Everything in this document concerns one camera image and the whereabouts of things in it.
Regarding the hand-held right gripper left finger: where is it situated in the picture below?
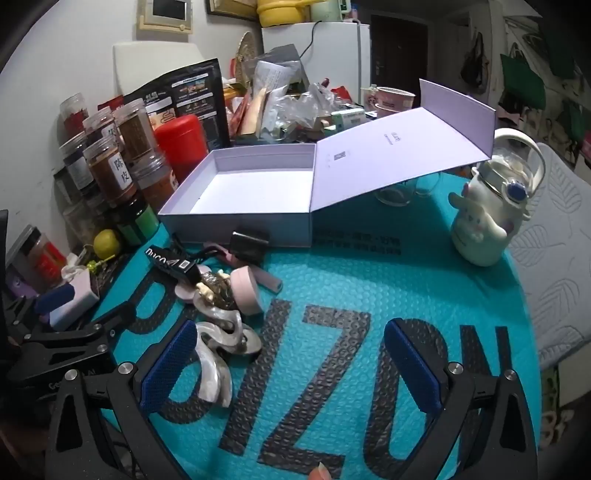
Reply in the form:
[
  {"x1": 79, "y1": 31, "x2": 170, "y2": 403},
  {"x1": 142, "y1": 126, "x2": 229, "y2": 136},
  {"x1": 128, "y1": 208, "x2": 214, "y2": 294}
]
[{"x1": 45, "y1": 318, "x2": 199, "y2": 480}]

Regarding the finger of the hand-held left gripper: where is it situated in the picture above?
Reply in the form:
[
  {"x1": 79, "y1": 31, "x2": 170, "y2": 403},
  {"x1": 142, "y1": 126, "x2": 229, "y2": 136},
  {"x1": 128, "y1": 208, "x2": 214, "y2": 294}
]
[{"x1": 31, "y1": 301, "x2": 136, "y2": 345}]

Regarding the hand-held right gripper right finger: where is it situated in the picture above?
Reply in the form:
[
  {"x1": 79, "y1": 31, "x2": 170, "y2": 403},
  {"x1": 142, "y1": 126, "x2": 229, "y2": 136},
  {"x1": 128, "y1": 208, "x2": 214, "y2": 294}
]
[{"x1": 383, "y1": 318, "x2": 541, "y2": 480}]

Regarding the pearly wavy hair clip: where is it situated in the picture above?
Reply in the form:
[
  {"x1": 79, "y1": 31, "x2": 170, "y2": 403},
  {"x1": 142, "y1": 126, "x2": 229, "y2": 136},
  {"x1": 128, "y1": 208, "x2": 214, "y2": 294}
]
[
  {"x1": 194, "y1": 320, "x2": 234, "y2": 410},
  {"x1": 193, "y1": 295, "x2": 265, "y2": 357}
]

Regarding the black printed cosmetic box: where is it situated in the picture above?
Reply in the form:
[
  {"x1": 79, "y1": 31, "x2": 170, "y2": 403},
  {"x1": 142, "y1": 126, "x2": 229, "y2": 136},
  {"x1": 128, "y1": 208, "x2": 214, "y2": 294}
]
[{"x1": 144, "y1": 246, "x2": 200, "y2": 286}]

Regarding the gold hair clip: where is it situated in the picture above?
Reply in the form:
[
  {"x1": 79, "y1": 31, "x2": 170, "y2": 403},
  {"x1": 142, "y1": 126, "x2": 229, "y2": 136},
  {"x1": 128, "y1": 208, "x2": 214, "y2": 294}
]
[{"x1": 196, "y1": 269, "x2": 241, "y2": 311}]

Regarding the black hair claw clip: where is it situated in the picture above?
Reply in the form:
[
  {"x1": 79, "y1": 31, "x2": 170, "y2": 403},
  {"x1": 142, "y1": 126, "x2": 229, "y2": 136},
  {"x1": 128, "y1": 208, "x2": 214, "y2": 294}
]
[{"x1": 172, "y1": 232, "x2": 220, "y2": 268}]

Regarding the pink round compact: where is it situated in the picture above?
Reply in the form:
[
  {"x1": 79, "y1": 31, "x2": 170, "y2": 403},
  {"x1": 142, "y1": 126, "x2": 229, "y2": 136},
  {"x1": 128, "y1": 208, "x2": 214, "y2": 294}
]
[{"x1": 230, "y1": 266, "x2": 263, "y2": 317}]

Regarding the black square compact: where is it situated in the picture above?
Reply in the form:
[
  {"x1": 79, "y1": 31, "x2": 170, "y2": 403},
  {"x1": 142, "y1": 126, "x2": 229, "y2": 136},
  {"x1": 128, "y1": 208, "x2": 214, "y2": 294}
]
[{"x1": 229, "y1": 230, "x2": 271, "y2": 267}]

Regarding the lilac gift box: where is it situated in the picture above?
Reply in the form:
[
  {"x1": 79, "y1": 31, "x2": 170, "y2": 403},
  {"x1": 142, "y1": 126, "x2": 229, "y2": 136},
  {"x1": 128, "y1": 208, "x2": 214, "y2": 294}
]
[{"x1": 157, "y1": 78, "x2": 497, "y2": 250}]

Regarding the white power bank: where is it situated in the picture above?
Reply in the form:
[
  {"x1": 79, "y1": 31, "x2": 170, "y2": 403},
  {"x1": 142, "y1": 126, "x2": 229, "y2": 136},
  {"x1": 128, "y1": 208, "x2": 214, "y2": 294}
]
[{"x1": 48, "y1": 269, "x2": 101, "y2": 332}]

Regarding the crumpled white tissue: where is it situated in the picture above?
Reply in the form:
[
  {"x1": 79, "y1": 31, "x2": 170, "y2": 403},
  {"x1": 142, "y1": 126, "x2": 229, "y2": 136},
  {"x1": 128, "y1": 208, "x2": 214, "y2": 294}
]
[{"x1": 62, "y1": 254, "x2": 88, "y2": 283}]

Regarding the small blue case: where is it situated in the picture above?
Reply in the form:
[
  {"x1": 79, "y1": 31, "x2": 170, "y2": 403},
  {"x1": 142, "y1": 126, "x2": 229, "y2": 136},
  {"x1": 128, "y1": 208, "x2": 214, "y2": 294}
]
[{"x1": 34, "y1": 283, "x2": 75, "y2": 318}]

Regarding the yellow green citrus fruit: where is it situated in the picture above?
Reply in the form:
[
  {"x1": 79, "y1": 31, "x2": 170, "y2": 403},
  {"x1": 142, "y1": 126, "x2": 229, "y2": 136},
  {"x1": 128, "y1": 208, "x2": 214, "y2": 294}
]
[{"x1": 93, "y1": 229, "x2": 123, "y2": 257}]

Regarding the dark jar green label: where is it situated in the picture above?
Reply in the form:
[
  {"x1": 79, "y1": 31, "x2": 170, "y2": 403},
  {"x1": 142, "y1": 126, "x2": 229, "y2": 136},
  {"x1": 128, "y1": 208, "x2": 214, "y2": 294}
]
[{"x1": 113, "y1": 196, "x2": 160, "y2": 247}]

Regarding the clear container red label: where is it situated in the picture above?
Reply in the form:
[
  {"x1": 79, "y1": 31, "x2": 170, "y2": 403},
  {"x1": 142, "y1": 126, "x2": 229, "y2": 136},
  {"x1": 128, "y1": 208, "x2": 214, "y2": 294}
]
[{"x1": 7, "y1": 224, "x2": 66, "y2": 296}]

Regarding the teal bubble mailer mat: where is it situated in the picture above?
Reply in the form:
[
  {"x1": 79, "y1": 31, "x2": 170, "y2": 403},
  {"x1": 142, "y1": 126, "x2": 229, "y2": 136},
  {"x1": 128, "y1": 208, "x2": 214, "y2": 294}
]
[{"x1": 90, "y1": 171, "x2": 544, "y2": 480}]

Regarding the group of clear plastic jars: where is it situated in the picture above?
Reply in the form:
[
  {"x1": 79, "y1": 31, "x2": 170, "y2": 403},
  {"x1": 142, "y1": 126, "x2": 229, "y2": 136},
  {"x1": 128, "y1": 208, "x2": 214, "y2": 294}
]
[{"x1": 53, "y1": 92, "x2": 181, "y2": 241}]

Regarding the clear glass cup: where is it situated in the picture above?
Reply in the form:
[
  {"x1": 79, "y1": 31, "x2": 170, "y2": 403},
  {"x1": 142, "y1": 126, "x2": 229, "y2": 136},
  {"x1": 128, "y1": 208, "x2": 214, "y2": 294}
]
[{"x1": 373, "y1": 173, "x2": 445, "y2": 209}]

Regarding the red canister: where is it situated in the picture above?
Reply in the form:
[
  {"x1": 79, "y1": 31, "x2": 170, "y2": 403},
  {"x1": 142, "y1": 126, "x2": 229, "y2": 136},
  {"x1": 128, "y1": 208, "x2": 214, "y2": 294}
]
[{"x1": 154, "y1": 114, "x2": 209, "y2": 180}]

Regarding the grey leaf pattern cushion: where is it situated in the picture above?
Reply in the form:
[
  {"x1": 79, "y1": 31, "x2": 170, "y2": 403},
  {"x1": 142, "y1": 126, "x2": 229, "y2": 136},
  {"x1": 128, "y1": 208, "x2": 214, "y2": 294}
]
[{"x1": 507, "y1": 142, "x2": 591, "y2": 372}]

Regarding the red snack pouch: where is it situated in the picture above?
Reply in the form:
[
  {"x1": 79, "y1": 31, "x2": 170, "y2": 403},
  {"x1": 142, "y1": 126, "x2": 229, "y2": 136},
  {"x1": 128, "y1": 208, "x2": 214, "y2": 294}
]
[{"x1": 96, "y1": 93, "x2": 126, "y2": 114}]

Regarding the black snack pouch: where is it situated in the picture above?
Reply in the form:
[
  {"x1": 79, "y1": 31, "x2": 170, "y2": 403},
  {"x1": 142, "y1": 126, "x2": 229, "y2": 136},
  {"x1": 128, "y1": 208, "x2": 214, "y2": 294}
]
[{"x1": 122, "y1": 58, "x2": 232, "y2": 155}]

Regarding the beige paper pouch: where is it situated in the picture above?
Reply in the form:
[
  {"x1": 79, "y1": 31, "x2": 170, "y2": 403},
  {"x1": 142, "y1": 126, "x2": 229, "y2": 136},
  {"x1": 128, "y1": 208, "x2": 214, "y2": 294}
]
[{"x1": 238, "y1": 88, "x2": 273, "y2": 137}]

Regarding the green white medicine box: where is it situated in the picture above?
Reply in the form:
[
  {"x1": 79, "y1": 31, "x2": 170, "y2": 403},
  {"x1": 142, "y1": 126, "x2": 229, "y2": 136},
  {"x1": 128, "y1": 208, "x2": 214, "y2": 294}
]
[{"x1": 330, "y1": 109, "x2": 370, "y2": 132}]

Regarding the clear plastic bag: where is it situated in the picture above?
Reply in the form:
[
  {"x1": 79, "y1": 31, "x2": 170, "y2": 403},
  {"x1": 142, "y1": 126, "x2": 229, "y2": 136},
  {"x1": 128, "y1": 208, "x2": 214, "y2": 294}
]
[{"x1": 259, "y1": 83, "x2": 335, "y2": 139}]

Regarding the woven straw fan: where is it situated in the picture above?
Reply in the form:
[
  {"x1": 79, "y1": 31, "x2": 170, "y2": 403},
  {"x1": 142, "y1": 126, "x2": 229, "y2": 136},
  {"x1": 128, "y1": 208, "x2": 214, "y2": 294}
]
[{"x1": 232, "y1": 31, "x2": 265, "y2": 81}]

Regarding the grey foil pouch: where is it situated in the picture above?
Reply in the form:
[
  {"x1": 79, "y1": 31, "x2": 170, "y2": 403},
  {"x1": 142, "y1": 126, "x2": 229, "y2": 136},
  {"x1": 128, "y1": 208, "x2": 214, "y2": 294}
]
[{"x1": 255, "y1": 44, "x2": 309, "y2": 88}]

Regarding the green tote bag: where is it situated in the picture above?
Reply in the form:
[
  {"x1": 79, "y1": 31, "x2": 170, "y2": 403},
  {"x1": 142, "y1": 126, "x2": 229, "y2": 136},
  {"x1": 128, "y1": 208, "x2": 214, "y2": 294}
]
[{"x1": 498, "y1": 42, "x2": 549, "y2": 112}]

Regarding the black hanging bag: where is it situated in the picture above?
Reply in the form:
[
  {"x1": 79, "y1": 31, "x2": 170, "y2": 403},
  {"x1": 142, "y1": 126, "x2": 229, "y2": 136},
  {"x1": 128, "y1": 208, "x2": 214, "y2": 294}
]
[{"x1": 459, "y1": 32, "x2": 491, "y2": 96}]

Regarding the dark wooden door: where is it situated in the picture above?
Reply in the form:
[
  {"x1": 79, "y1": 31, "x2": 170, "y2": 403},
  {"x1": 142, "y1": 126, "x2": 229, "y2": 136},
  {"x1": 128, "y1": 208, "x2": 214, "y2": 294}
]
[{"x1": 369, "y1": 14, "x2": 428, "y2": 93}]

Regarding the white refrigerator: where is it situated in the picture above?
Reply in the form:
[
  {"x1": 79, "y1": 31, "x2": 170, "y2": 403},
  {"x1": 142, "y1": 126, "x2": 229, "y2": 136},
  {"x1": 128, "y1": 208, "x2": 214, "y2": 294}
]
[{"x1": 261, "y1": 21, "x2": 373, "y2": 109}]

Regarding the framed picture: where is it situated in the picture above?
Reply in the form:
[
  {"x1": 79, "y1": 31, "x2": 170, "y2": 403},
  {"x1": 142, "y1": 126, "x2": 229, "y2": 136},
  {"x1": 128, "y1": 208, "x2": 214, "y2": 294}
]
[{"x1": 205, "y1": 0, "x2": 258, "y2": 20}]

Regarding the yellow cooking pot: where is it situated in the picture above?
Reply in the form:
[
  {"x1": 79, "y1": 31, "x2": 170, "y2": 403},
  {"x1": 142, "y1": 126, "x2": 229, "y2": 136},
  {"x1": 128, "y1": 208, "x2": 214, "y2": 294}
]
[{"x1": 256, "y1": 0, "x2": 314, "y2": 28}]

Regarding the green electric kettle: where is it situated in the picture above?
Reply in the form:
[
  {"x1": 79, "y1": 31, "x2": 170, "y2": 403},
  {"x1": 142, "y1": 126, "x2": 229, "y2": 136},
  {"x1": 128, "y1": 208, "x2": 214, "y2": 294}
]
[{"x1": 310, "y1": 0, "x2": 352, "y2": 24}]

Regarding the cream wall intercom panel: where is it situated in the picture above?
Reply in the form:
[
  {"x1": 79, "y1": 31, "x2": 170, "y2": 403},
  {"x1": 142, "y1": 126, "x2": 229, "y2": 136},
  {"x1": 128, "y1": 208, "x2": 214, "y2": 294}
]
[{"x1": 137, "y1": 0, "x2": 195, "y2": 33}]

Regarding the black power cable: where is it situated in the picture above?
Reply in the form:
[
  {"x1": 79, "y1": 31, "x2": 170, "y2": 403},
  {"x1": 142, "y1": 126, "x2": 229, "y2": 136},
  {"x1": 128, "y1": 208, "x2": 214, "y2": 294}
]
[{"x1": 299, "y1": 21, "x2": 325, "y2": 62}]

